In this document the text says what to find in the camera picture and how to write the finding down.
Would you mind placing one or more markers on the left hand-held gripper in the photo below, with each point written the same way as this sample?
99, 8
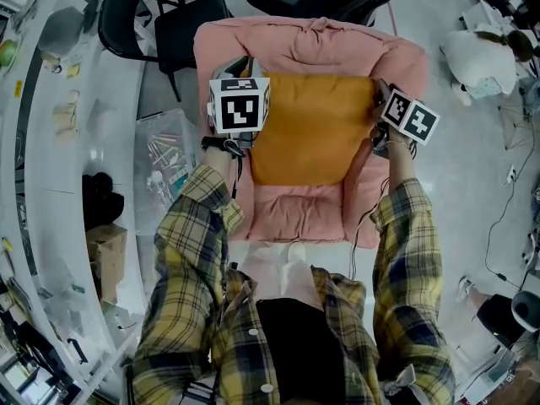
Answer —
238, 108

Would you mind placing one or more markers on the clear plastic storage bin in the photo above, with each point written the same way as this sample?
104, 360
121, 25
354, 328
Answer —
164, 154

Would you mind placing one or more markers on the black wristwatch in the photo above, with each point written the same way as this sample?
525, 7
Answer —
213, 143

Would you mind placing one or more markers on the black folding chair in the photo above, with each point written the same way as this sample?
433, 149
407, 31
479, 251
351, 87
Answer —
185, 32

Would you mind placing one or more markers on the person's body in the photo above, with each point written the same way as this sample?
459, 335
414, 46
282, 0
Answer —
295, 344

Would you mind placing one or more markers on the grey office chair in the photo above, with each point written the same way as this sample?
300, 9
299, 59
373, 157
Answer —
526, 308

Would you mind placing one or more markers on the person's right forearm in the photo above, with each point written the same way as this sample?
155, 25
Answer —
409, 222

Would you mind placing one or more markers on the person's left forearm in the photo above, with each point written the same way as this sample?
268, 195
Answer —
194, 213

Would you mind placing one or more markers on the brown cardboard box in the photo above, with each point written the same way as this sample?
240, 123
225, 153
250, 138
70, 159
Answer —
107, 260

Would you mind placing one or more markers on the orange cushion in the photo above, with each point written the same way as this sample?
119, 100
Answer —
312, 129

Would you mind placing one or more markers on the black tripod stand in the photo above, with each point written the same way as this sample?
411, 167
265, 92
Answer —
512, 129

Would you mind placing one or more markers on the white power strip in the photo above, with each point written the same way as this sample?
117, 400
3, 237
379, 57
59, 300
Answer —
511, 174

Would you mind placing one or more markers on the white shelving unit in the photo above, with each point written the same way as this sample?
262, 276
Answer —
55, 163

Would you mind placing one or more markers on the black crumpled bag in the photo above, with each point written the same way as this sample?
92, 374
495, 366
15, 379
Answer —
101, 201

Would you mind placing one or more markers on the pink padded armchair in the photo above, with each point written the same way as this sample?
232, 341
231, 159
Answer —
304, 44

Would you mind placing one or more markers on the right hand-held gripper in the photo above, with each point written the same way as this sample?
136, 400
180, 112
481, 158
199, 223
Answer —
415, 120

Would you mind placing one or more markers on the green round ball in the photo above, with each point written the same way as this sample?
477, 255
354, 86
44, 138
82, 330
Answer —
8, 53

